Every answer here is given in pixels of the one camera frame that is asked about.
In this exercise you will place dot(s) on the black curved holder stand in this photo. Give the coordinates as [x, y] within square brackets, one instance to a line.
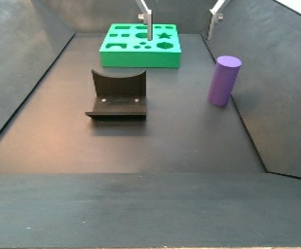
[120, 96]

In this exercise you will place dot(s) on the green shape sorter board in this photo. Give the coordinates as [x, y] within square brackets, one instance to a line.
[126, 48]

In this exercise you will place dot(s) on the purple cylinder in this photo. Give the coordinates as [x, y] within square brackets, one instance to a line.
[225, 75]

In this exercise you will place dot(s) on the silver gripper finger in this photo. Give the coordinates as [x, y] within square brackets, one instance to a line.
[146, 17]
[216, 11]

